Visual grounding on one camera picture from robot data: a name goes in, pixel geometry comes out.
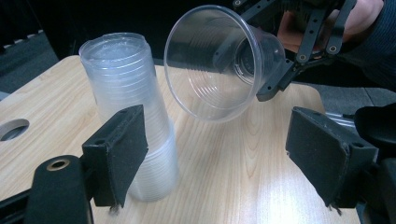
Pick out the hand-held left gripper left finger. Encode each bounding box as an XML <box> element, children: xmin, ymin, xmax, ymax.
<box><xmin>81</xmin><ymin>104</ymin><xmax>149</xmax><ymax>209</ymax></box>

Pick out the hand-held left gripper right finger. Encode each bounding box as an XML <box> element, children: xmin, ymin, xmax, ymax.
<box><xmin>285</xmin><ymin>105</ymin><xmax>379</xmax><ymax>209</ymax></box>

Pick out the clear plastic cup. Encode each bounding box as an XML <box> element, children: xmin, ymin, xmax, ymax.
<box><xmin>163</xmin><ymin>4</ymin><xmax>286</xmax><ymax>123</ymax></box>

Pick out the stack of clear cups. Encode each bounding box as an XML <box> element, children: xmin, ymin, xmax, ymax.
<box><xmin>78</xmin><ymin>32</ymin><xmax>180</xmax><ymax>203</ymax></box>

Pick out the white ridged strip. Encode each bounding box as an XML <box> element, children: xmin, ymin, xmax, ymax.
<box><xmin>1</xmin><ymin>29</ymin><xmax>45</xmax><ymax>50</ymax></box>

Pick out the metal floor rail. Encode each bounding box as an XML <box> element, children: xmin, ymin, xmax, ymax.
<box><xmin>323</xmin><ymin>111</ymin><xmax>357</xmax><ymax>124</ymax></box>

